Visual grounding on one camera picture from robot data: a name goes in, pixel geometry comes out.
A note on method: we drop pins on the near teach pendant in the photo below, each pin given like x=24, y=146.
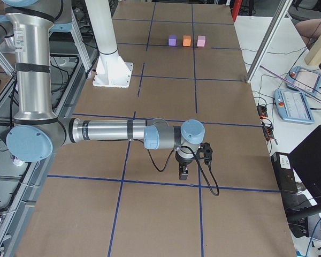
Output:
x=293, y=106

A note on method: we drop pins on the orange black connector strip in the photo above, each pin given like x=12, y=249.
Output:
x=267, y=124

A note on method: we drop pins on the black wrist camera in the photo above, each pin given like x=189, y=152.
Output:
x=205, y=153

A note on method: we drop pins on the far teach pendant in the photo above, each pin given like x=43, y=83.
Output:
x=305, y=79

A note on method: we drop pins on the aluminium frame post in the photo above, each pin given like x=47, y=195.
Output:
x=268, y=37

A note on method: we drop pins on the black box with label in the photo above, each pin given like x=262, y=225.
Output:
x=284, y=173

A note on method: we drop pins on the black laptop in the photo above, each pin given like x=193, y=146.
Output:
x=305, y=159

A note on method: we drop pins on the purple foam block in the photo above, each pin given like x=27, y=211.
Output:
x=172, y=40

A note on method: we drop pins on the orange foam block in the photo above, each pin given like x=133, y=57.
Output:
x=186, y=41

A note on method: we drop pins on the white camera mast pedestal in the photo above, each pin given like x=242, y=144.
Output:
x=111, y=70

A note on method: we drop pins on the teach pendant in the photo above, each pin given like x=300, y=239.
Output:
x=305, y=79
x=293, y=106

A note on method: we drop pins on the pink foam block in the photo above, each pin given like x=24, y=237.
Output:
x=201, y=39

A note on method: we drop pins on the wooden beam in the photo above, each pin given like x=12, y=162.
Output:
x=319, y=42

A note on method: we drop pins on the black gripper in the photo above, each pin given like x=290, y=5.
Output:
x=182, y=161

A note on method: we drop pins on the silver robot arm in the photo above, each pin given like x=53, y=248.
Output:
x=38, y=132

